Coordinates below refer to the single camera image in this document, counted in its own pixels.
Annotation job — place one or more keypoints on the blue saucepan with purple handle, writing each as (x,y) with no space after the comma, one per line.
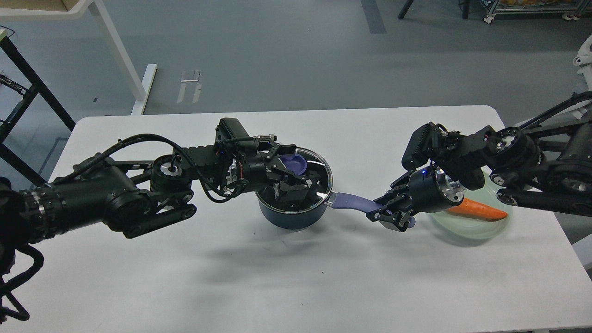
(336,200)

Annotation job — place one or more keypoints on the pale green plate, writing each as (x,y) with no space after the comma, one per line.
(474,228)

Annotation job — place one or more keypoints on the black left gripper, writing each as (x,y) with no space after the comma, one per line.
(264,164)

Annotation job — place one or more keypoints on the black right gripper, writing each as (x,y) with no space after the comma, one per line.
(428,190)

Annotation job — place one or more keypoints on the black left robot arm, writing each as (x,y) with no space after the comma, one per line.
(139,185)

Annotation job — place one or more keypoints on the orange toy carrot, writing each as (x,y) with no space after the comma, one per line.
(472,209)

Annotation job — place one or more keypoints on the black metal rack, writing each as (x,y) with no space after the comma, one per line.
(28,95)

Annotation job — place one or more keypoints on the white stand frame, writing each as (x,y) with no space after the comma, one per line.
(583,61)

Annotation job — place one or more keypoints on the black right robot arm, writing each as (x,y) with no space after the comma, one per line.
(536,166)

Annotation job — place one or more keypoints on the metal trolley base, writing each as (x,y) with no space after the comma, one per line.
(569,10)

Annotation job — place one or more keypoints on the glass lid with purple knob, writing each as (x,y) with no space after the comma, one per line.
(299,182)

